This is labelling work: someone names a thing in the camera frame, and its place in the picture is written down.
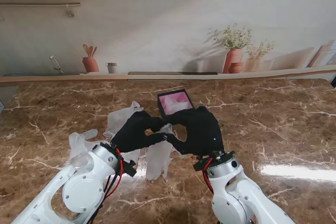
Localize printed kitchen scene backdrop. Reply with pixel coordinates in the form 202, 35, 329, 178
0, 0, 336, 87

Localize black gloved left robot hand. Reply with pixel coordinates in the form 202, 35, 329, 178
110, 110, 175, 154

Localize red and black arm cables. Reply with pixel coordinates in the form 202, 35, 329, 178
202, 157, 215, 193
99, 147, 124, 209

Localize red and black right arm cables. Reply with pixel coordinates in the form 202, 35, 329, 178
202, 157, 215, 193

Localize black box with pink inside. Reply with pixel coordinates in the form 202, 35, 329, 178
156, 89, 196, 122

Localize red and black left arm cables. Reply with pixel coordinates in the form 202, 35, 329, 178
99, 147, 124, 209

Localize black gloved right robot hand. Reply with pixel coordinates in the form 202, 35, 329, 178
164, 105, 226, 158

